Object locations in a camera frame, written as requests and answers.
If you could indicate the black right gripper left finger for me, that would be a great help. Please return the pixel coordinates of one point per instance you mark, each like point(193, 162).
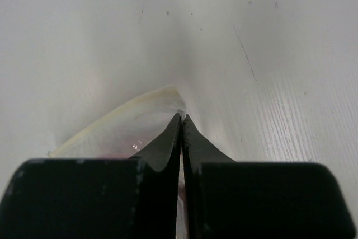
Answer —
point(134, 197)

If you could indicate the clear zip top bag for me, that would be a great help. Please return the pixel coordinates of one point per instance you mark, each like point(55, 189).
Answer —
point(127, 129)

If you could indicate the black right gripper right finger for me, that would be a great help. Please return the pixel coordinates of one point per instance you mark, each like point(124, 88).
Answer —
point(230, 199)

